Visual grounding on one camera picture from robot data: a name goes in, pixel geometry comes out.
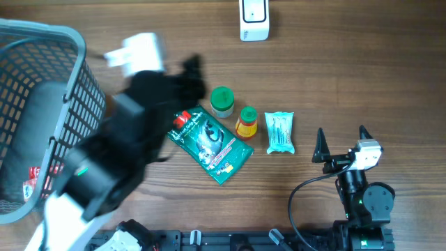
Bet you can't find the red coffee stick sachet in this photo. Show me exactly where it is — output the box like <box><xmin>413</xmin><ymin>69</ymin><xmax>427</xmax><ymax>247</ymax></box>
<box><xmin>29</xmin><ymin>167</ymin><xmax>40</xmax><ymax>179</ymax></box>

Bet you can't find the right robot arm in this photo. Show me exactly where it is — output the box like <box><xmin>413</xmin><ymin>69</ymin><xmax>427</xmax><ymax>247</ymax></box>
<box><xmin>312</xmin><ymin>125</ymin><xmax>396</xmax><ymax>227</ymax></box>

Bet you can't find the green lid white jar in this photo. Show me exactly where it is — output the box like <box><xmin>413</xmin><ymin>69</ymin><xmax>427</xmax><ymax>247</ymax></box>
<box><xmin>210</xmin><ymin>86</ymin><xmax>235</xmax><ymax>119</ymax></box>

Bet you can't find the light blue wipes packet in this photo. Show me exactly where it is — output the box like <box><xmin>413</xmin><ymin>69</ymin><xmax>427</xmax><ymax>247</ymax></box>
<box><xmin>265</xmin><ymin>112</ymin><xmax>295</xmax><ymax>154</ymax></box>

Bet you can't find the pink tissue packet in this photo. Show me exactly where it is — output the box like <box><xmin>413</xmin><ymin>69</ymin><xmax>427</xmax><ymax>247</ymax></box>
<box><xmin>22</xmin><ymin>178</ymin><xmax>38</xmax><ymax>202</ymax></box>

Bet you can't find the white barcode scanner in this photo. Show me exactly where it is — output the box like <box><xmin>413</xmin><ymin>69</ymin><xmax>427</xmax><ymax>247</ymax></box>
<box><xmin>239</xmin><ymin>0</ymin><xmax>270</xmax><ymax>42</ymax></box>

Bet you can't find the green cap sauce bottle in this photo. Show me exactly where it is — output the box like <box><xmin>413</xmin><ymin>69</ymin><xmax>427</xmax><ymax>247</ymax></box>
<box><xmin>236</xmin><ymin>106</ymin><xmax>258</xmax><ymax>141</ymax></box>

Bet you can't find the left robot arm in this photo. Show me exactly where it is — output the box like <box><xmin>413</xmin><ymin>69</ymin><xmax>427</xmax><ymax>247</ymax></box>
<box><xmin>26</xmin><ymin>54</ymin><xmax>206</xmax><ymax>250</ymax></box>

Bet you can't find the green 3M gloves packet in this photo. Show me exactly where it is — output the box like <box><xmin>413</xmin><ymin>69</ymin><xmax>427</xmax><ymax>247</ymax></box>
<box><xmin>168</xmin><ymin>105</ymin><xmax>254</xmax><ymax>185</ymax></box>

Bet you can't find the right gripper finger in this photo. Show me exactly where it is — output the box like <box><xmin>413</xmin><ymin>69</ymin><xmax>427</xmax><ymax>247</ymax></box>
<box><xmin>312</xmin><ymin>128</ymin><xmax>331</xmax><ymax>163</ymax></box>
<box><xmin>359</xmin><ymin>125</ymin><xmax>374</xmax><ymax>140</ymax></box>

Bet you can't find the grey plastic mesh basket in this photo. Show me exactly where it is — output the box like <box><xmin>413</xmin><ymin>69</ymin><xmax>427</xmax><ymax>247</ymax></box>
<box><xmin>1</xmin><ymin>20</ymin><xmax>106</xmax><ymax>225</ymax></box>

